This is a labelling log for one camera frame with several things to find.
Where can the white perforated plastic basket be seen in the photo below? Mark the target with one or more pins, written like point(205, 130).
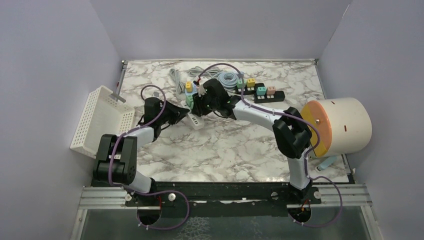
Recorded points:
point(103, 113)

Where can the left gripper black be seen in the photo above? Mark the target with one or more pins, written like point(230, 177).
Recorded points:
point(177, 113)

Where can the yellow adapter on rear strip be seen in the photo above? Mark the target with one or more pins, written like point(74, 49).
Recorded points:
point(250, 82)

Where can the pink adapter on front strip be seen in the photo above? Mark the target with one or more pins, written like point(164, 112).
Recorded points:
point(270, 91)

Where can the black power strip rear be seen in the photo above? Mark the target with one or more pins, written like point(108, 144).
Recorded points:
point(249, 90)

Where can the white power strip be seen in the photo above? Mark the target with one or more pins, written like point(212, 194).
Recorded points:
point(196, 122)

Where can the yellow plug adapter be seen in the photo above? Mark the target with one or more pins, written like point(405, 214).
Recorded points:
point(189, 87)

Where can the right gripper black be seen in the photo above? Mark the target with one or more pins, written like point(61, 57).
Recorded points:
point(197, 109)

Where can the green adapter on rear strip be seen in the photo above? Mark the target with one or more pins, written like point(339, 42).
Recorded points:
point(240, 84)

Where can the round blue power socket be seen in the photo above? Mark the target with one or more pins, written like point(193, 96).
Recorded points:
point(190, 94)

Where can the black power strip front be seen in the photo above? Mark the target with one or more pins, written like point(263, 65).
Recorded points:
point(278, 96)

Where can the light blue small object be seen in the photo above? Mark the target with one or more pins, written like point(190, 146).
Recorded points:
point(328, 161)

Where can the green plug adapter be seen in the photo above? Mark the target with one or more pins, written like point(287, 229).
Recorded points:
point(189, 101)

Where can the aluminium rail base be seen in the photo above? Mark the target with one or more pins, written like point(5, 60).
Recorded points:
point(320, 195)

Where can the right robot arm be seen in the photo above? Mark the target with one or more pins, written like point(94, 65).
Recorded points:
point(292, 133)

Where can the teal adapter on front strip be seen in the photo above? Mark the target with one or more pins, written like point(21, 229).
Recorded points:
point(261, 91)

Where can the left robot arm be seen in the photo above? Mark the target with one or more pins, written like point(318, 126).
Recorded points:
point(116, 157)

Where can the cream cylinder with orange lid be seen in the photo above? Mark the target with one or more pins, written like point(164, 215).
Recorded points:
point(343, 124)

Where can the black power strip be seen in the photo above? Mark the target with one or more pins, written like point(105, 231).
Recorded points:
point(249, 90)
point(278, 96)

